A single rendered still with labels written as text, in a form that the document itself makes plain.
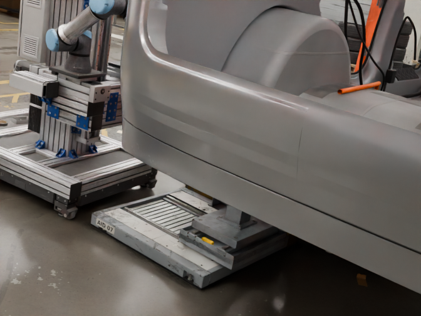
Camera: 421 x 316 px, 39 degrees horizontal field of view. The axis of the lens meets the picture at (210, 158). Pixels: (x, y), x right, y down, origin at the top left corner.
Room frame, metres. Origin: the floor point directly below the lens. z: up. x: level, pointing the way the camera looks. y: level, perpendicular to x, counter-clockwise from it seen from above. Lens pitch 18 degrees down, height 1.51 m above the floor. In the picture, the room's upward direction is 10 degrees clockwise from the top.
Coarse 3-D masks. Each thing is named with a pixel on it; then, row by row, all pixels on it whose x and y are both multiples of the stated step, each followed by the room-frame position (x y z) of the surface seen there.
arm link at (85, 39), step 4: (88, 32) 3.26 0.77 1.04; (80, 36) 3.22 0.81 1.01; (84, 36) 3.24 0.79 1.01; (88, 36) 3.25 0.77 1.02; (80, 40) 3.21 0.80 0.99; (84, 40) 3.23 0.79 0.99; (88, 40) 3.26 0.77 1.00; (76, 44) 3.19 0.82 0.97; (80, 44) 3.21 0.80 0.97; (84, 44) 3.24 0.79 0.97; (88, 44) 3.26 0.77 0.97; (76, 48) 3.21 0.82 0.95; (80, 48) 3.23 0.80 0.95; (84, 48) 3.24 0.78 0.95; (88, 48) 3.26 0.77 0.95; (72, 52) 3.23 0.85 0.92; (76, 52) 3.23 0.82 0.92; (80, 52) 3.23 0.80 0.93; (84, 52) 3.24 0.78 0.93; (88, 52) 3.27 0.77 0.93
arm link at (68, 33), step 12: (96, 0) 2.93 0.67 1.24; (108, 0) 2.91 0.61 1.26; (120, 0) 2.97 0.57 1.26; (84, 12) 3.02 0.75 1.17; (96, 12) 2.92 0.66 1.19; (108, 12) 2.93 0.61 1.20; (120, 12) 2.99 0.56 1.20; (72, 24) 3.06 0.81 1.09; (84, 24) 3.03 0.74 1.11; (48, 36) 3.13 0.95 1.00; (60, 36) 3.09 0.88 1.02; (72, 36) 3.09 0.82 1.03; (60, 48) 3.12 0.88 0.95; (72, 48) 3.18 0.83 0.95
